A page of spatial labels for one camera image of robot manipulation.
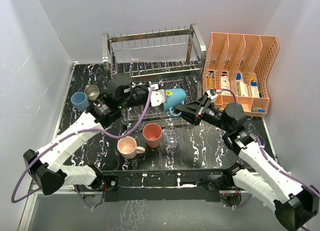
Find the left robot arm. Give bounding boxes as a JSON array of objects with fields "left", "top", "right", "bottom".
[{"left": 23, "top": 73, "right": 159, "bottom": 195}]

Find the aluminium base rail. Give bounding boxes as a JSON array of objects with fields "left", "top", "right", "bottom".
[{"left": 17, "top": 172, "right": 308, "bottom": 231}]

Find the orange plastic file organizer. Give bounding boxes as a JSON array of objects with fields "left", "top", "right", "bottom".
[{"left": 202, "top": 32, "right": 280, "bottom": 117}]

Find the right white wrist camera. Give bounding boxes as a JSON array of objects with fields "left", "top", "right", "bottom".
[{"left": 205, "top": 89, "right": 222, "bottom": 102}]

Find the light blue tumbler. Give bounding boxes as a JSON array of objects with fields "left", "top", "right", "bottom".
[{"left": 71, "top": 92, "right": 90, "bottom": 112}]

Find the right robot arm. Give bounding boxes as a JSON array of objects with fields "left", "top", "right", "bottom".
[{"left": 175, "top": 95, "right": 320, "bottom": 231}]

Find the peach handled mug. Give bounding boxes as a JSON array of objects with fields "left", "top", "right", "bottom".
[{"left": 117, "top": 136, "right": 146, "bottom": 160}]

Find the blue handled mug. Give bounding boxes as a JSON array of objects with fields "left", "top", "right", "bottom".
[{"left": 156, "top": 88, "right": 187, "bottom": 118}]

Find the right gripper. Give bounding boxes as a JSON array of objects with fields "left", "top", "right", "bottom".
[{"left": 174, "top": 95, "right": 231, "bottom": 133}]

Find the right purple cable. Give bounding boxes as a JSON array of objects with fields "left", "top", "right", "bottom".
[{"left": 214, "top": 88, "right": 320, "bottom": 231}]

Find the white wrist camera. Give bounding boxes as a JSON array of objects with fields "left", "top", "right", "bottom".
[
  {"left": 149, "top": 84, "right": 167, "bottom": 107},
  {"left": 205, "top": 89, "right": 222, "bottom": 102}
]

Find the yellow striped box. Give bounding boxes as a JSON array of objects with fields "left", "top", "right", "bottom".
[{"left": 206, "top": 70, "right": 216, "bottom": 91}]

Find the steel two-tier dish rack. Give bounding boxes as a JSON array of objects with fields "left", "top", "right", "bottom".
[{"left": 102, "top": 23, "right": 207, "bottom": 124}]

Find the blue white box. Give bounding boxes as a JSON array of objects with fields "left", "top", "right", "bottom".
[{"left": 236, "top": 72, "right": 260, "bottom": 98}]

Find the white medicine box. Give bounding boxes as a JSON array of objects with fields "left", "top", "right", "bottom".
[{"left": 220, "top": 75, "right": 231, "bottom": 95}]

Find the dusty pink tumbler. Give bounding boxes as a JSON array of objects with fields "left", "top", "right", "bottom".
[{"left": 142, "top": 123, "right": 163, "bottom": 148}]

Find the small blue cap item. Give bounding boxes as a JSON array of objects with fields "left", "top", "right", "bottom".
[{"left": 251, "top": 106, "right": 265, "bottom": 113}]

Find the clear glass cup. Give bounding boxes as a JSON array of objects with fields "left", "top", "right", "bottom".
[{"left": 163, "top": 127, "right": 182, "bottom": 149}]

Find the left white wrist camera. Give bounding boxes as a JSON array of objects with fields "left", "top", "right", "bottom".
[{"left": 149, "top": 84, "right": 167, "bottom": 107}]

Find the cream and brown steel cup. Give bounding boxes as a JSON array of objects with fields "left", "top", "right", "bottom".
[{"left": 84, "top": 85, "right": 100, "bottom": 102}]

